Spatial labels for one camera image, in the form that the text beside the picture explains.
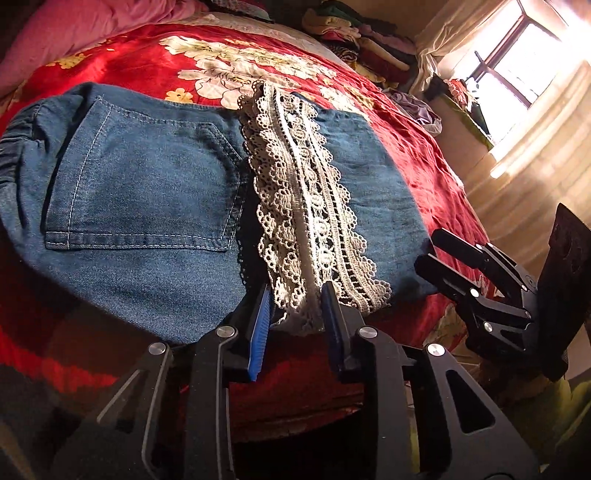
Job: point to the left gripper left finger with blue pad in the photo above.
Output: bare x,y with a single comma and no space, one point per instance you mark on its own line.
168,417

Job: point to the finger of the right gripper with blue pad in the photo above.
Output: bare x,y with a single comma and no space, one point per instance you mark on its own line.
471,251

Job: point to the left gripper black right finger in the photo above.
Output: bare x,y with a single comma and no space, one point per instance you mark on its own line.
423,415

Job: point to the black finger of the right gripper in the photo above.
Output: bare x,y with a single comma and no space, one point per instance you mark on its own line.
464,292

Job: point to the blue denim pants lace hem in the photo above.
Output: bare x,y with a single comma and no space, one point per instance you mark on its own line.
165,215

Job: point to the white bedside cabinet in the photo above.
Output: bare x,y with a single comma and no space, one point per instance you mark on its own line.
463,143

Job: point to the white bag with purple clothes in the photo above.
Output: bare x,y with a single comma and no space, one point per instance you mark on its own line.
417,109

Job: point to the red floral blanket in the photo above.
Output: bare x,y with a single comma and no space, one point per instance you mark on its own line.
58,351

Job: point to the stack of folded clothes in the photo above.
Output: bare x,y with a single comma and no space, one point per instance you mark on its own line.
371,47

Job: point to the floral pillow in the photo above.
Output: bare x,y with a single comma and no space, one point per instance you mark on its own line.
250,8

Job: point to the pink quilt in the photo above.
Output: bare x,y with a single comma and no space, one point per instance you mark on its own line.
34,33

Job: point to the window frame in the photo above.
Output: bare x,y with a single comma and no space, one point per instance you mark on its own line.
516,58

